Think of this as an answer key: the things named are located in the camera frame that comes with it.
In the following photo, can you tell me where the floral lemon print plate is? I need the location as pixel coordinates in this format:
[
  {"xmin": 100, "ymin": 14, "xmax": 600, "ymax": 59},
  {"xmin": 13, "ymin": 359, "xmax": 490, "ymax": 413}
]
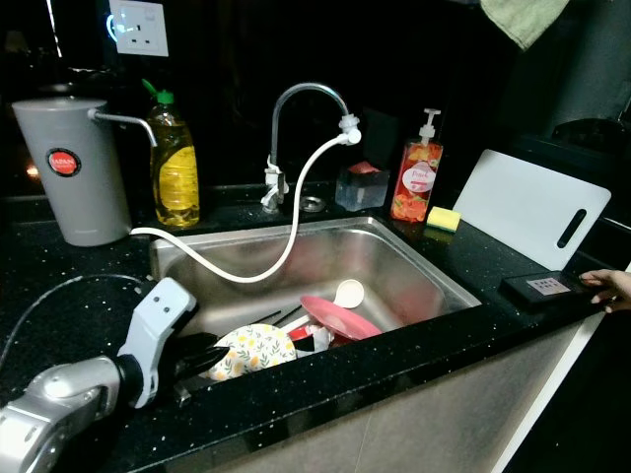
[{"xmin": 217, "ymin": 323, "xmax": 307, "ymax": 383}]

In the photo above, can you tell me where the pink plate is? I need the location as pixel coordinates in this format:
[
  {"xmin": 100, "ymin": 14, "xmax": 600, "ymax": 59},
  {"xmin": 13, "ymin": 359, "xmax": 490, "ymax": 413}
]
[{"xmin": 301, "ymin": 294, "xmax": 386, "ymax": 344}]

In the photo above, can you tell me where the black device with label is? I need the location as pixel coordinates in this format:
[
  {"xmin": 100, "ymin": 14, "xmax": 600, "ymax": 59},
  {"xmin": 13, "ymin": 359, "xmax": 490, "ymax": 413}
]
[{"xmin": 500, "ymin": 271, "xmax": 602, "ymax": 306}]

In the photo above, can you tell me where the dark grey kitchen appliance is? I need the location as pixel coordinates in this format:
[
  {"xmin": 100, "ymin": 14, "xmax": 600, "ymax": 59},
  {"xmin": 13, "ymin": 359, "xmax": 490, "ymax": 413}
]
[{"xmin": 503, "ymin": 0, "xmax": 631, "ymax": 149}]

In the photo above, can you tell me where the person's hand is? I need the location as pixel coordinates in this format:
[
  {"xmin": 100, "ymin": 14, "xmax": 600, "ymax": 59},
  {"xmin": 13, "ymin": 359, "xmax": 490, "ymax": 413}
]
[{"xmin": 580, "ymin": 268, "xmax": 631, "ymax": 314}]

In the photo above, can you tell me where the red and white bowl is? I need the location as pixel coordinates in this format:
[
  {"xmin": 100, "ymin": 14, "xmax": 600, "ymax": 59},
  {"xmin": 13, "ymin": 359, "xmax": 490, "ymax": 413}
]
[{"xmin": 291, "ymin": 325, "xmax": 336, "ymax": 354}]

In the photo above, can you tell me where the white ceramic spoon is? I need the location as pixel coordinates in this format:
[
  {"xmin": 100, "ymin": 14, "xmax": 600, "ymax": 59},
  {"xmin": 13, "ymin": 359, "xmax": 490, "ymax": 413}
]
[{"xmin": 281, "ymin": 279, "xmax": 366, "ymax": 331}]

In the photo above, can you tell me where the stainless steel sink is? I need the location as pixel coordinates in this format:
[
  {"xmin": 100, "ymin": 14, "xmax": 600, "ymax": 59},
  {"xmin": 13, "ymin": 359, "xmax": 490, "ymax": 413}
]
[{"xmin": 151, "ymin": 215, "xmax": 484, "ymax": 380}]

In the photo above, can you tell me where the yellow dish soap bottle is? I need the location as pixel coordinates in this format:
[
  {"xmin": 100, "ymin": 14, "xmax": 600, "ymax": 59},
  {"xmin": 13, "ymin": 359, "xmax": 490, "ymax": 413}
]
[{"xmin": 143, "ymin": 79, "xmax": 201, "ymax": 230}]

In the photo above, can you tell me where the grey water filter jug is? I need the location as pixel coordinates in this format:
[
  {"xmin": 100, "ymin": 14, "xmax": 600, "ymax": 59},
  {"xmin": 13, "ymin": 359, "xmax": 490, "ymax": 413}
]
[{"xmin": 12, "ymin": 97, "xmax": 159, "ymax": 247}]

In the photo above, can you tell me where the beige cabinet front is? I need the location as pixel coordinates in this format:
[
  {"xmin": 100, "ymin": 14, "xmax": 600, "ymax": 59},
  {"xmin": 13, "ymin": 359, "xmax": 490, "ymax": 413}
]
[{"xmin": 168, "ymin": 315, "xmax": 602, "ymax": 473}]

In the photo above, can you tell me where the chrome gooseneck faucet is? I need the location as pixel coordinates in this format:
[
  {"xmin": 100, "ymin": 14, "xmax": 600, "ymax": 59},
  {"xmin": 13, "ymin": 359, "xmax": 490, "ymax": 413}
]
[{"xmin": 261, "ymin": 82, "xmax": 356, "ymax": 213}]

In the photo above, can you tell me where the clear soap dish red lid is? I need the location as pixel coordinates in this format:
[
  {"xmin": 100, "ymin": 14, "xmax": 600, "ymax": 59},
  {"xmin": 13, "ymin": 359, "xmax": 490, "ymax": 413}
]
[{"xmin": 335, "ymin": 161, "xmax": 390, "ymax": 211}]

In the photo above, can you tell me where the red peach soap pump bottle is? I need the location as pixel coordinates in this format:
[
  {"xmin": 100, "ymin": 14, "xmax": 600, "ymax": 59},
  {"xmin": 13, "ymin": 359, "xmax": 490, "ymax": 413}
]
[{"xmin": 389, "ymin": 108, "xmax": 445, "ymax": 223}]

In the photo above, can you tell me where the yellow sponge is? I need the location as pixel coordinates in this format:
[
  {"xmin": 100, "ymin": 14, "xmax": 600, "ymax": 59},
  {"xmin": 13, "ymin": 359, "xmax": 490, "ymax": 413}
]
[{"xmin": 424, "ymin": 205, "xmax": 462, "ymax": 235}]

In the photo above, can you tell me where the white plastic cutting board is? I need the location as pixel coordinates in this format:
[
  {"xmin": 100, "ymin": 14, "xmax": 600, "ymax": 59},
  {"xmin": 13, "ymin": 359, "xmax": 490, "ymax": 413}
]
[{"xmin": 451, "ymin": 150, "xmax": 612, "ymax": 272}]

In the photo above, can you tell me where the green cloth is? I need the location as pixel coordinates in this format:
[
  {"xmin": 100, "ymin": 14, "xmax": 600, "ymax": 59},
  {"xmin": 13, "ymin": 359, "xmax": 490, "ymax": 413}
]
[{"xmin": 481, "ymin": 0, "xmax": 571, "ymax": 50}]

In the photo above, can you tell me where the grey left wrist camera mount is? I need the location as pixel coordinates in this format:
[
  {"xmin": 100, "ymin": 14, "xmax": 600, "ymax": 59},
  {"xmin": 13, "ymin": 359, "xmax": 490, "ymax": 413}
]
[{"xmin": 123, "ymin": 278, "xmax": 198, "ymax": 408}]

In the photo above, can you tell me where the white flexible hose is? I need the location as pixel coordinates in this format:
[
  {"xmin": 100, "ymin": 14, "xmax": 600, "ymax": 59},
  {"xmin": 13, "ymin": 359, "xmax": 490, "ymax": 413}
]
[{"xmin": 128, "ymin": 113, "xmax": 361, "ymax": 285}]

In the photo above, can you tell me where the white wall socket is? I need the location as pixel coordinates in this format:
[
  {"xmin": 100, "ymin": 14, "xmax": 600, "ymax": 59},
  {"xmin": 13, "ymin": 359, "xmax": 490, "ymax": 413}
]
[{"xmin": 108, "ymin": 0, "xmax": 169, "ymax": 57}]

